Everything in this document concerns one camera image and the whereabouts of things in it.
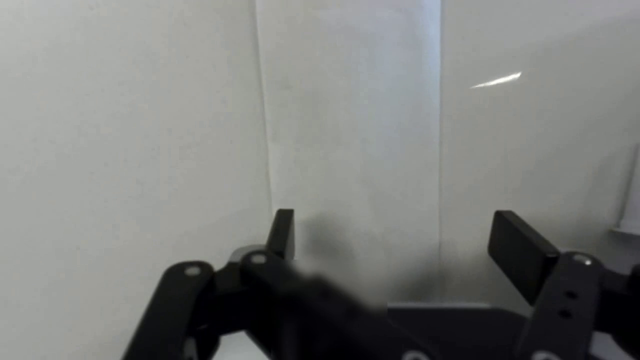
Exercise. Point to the white paper napkin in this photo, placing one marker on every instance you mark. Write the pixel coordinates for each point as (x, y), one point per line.
(353, 132)

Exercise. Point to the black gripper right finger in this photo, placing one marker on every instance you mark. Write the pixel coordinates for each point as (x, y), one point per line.
(567, 301)

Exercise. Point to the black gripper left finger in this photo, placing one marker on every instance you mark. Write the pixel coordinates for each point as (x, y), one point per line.
(292, 313)

